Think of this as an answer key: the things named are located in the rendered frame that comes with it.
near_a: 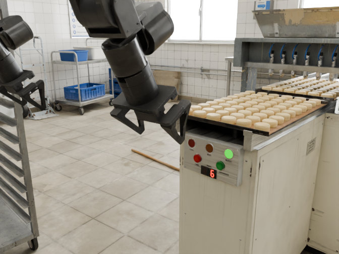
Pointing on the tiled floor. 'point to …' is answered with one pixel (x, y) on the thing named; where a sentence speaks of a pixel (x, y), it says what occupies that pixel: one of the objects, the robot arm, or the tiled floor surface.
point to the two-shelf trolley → (78, 81)
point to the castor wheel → (34, 244)
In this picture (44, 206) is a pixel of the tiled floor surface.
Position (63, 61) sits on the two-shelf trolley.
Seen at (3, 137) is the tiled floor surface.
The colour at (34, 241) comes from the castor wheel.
